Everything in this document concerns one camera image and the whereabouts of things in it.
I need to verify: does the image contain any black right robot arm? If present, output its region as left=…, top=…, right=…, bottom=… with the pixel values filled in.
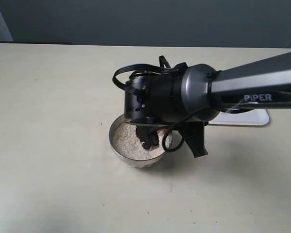
left=124, top=52, right=291, bottom=157

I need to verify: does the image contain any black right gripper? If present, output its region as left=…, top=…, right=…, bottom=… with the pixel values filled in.
left=124, top=73, right=208, bottom=158

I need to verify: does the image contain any white plastic tray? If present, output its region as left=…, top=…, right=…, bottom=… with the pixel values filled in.
left=209, top=109, right=270, bottom=127

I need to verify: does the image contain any steel bowl of rice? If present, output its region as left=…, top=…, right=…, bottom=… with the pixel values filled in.
left=109, top=115, right=165, bottom=168

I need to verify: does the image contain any black camera cable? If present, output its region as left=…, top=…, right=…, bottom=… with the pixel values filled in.
left=112, top=55, right=259, bottom=153

